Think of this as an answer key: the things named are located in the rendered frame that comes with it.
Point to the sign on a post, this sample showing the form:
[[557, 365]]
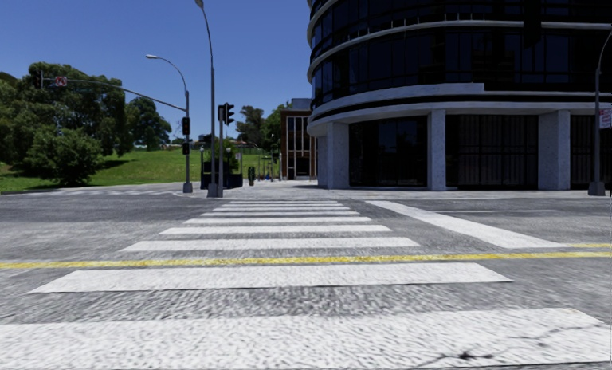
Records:
[[596, 145]]

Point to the dark bin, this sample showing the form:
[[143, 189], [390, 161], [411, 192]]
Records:
[[251, 175]]

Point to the glass tower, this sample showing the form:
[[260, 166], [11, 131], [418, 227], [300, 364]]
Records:
[[459, 59]]

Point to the trees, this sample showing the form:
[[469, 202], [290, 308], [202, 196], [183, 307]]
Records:
[[260, 126], [62, 121]]

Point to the tree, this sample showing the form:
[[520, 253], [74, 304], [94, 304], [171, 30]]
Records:
[[228, 152]]

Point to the dark stairway railing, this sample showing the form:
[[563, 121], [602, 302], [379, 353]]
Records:
[[233, 180]]

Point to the grey street lamp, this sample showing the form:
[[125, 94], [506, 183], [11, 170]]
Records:
[[213, 131]]

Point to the red brick building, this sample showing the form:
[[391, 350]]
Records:
[[284, 145]]

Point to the traffic light on short pole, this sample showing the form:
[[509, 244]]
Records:
[[228, 113]]

